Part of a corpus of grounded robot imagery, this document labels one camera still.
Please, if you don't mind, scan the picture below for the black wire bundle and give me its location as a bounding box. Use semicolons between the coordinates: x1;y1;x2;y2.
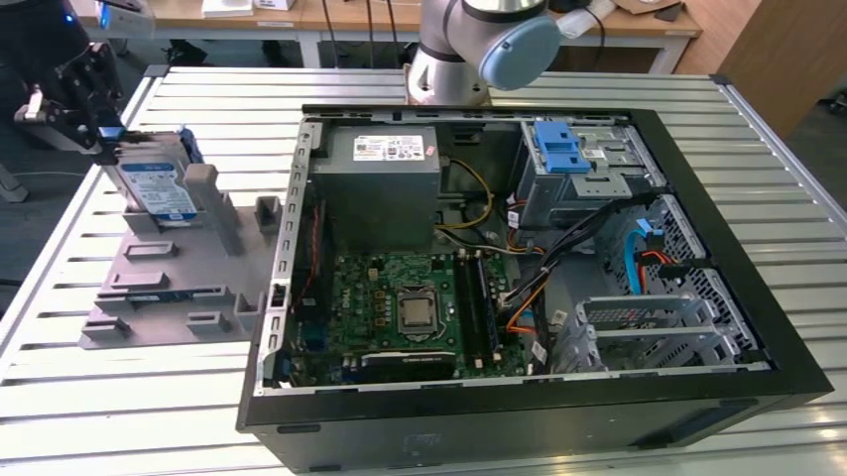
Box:
509;195;657;311

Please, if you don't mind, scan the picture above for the silver CPU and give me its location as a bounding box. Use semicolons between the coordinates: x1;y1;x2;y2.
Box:
397;295;438;331

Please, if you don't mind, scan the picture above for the red black twisted wire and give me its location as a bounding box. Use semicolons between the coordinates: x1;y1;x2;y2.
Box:
311;201;327;279

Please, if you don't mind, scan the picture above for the brown cardboard piece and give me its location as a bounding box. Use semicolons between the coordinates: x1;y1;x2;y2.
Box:
614;0;684;21

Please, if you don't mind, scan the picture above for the grey power supply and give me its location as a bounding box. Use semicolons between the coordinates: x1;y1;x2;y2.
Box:
310;123;443;254

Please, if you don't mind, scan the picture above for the grey disk bay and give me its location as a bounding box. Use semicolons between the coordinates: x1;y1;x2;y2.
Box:
559;295;761;373

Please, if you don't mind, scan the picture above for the grey optical drive cage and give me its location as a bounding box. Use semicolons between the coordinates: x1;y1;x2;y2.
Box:
515;118;668;232

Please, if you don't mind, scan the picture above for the black PC case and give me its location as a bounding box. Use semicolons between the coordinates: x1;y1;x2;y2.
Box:
237;102;834;473

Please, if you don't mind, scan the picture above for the black graphics card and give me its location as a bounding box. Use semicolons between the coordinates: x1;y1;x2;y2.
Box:
361;349;458;383

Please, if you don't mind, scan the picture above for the black RAM stick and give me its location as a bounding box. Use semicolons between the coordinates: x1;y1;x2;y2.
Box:
454;253;483;367

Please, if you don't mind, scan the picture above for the grey parts rack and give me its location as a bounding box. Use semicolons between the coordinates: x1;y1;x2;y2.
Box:
78;166;286;351

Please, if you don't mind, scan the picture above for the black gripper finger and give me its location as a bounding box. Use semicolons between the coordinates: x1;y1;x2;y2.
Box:
39;73;122;166
70;43;126;131

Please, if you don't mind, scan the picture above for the yellow wire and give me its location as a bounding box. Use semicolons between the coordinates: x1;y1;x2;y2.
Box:
435;158;497;232

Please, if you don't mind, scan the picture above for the blue data wire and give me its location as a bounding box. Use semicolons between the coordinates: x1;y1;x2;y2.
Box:
621;217;663;298

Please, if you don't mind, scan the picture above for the wooden cabinet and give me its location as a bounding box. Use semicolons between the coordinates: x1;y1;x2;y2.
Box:
674;0;847;140

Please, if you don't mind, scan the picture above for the green RAM stick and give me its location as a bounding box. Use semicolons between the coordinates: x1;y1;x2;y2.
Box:
122;292;201;303

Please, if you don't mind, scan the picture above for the wooden desk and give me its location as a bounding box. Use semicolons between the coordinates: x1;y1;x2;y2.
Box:
85;0;705;73

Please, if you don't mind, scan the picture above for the red orange power wire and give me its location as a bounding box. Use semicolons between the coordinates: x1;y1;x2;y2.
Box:
633;250;714;279

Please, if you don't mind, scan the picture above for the blue drive latch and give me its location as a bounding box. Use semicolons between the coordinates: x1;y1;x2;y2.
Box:
534;121;594;175

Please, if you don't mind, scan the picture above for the green motherboard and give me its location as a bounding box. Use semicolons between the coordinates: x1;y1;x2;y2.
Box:
290;250;531;386

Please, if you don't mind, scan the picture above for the grey camera bracket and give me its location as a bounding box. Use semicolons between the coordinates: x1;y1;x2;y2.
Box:
14;91;50;124

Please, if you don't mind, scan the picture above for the hard disk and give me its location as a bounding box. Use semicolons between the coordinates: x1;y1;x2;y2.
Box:
98;126;206;227

